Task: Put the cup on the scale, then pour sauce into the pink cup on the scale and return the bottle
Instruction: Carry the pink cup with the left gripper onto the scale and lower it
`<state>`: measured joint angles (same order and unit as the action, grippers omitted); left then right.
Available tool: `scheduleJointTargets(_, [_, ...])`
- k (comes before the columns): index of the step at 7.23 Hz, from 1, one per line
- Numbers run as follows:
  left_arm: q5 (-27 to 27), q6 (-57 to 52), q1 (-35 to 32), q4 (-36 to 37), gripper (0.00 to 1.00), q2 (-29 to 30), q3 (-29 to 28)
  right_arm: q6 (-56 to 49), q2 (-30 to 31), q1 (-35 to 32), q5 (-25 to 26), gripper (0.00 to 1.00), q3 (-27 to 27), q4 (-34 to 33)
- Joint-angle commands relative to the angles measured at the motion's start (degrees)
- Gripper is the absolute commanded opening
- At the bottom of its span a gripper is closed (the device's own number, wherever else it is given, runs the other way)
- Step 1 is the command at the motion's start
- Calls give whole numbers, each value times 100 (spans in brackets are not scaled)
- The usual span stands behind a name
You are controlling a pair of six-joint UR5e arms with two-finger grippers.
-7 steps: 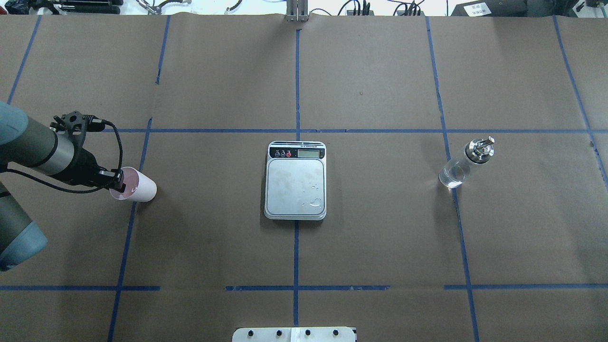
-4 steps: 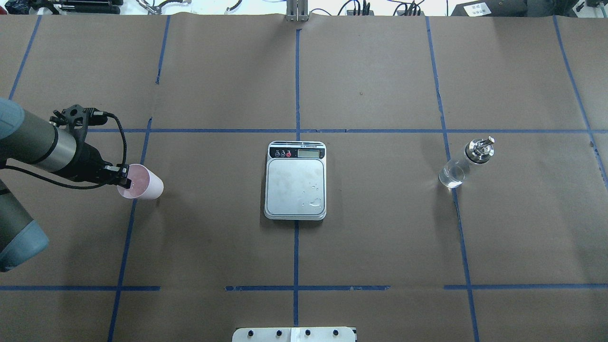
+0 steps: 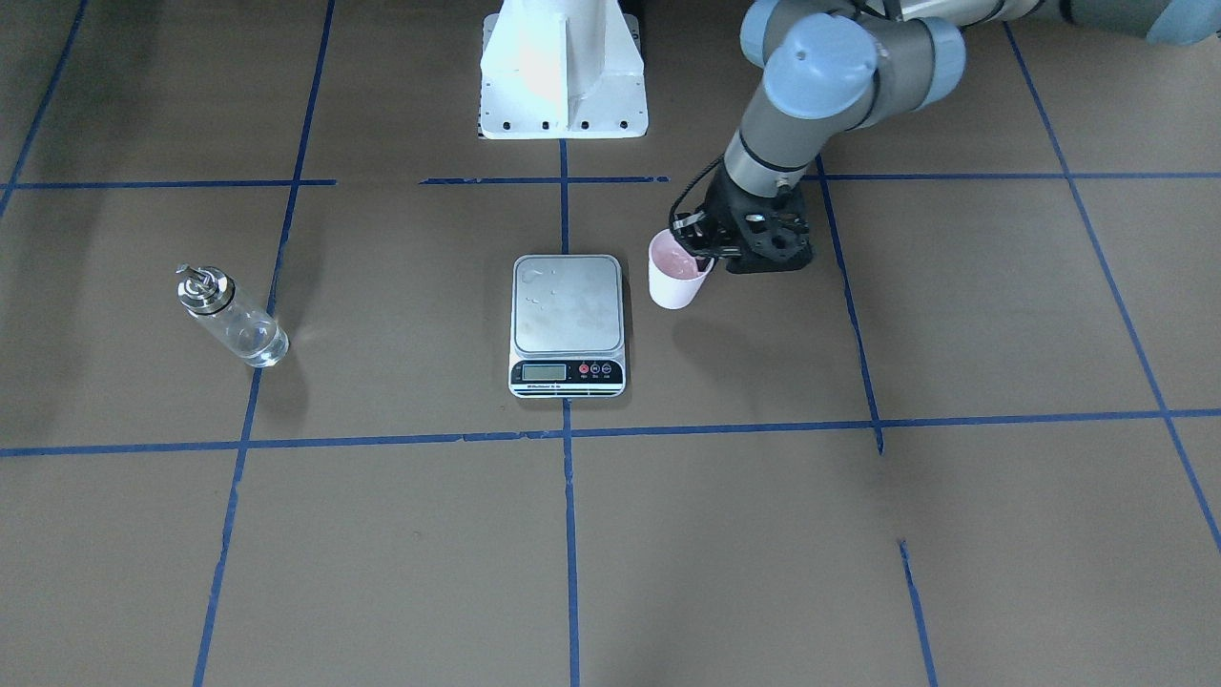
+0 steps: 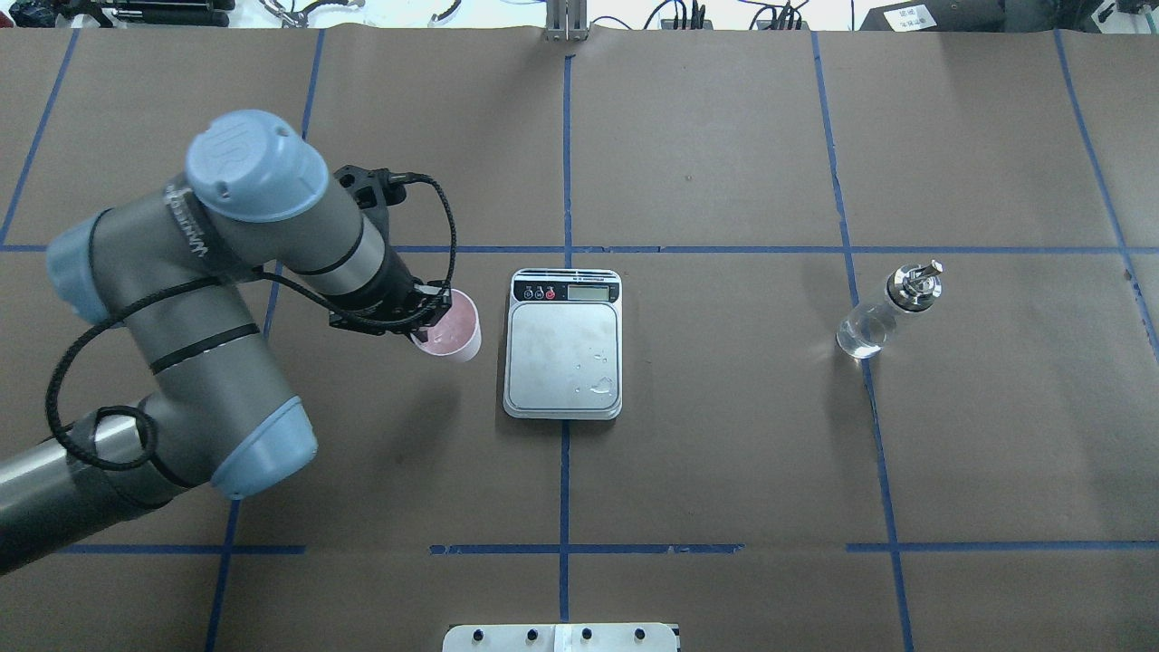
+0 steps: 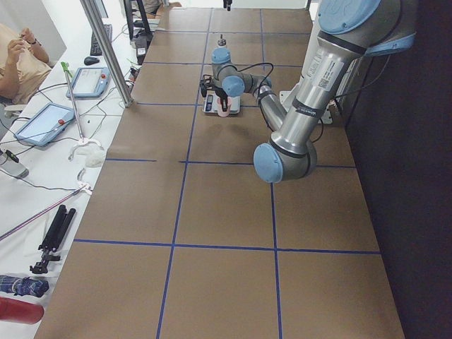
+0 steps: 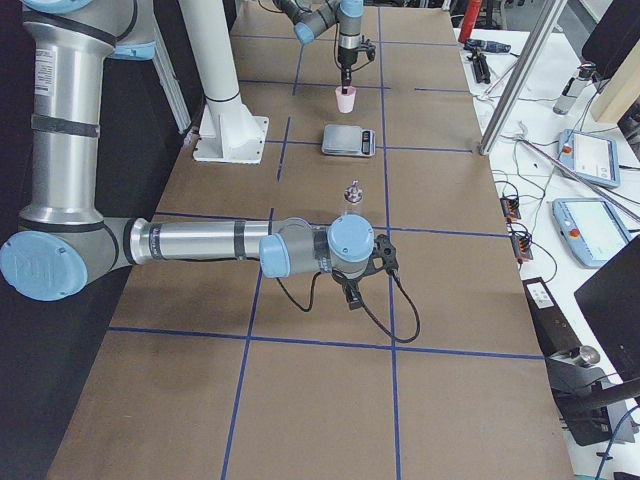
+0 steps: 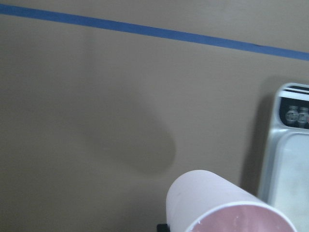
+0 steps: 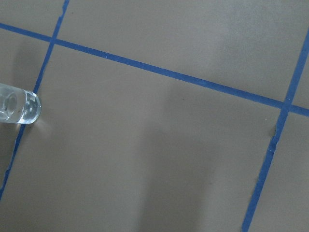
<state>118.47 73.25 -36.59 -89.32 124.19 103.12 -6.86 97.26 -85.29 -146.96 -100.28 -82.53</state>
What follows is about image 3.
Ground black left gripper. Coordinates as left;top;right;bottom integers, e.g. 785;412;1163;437
673;168;814;275

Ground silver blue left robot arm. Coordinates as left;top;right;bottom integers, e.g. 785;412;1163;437
669;1;1220;275

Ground silver digital kitchen scale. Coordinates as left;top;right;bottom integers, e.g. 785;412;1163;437
507;254;628;399

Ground pink plastic cup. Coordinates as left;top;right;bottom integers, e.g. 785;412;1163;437
647;229;713;310

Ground clear glass sauce bottle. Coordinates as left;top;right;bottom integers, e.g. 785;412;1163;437
176;262;291;369

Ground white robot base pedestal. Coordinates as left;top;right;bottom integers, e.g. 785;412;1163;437
477;1;650;140

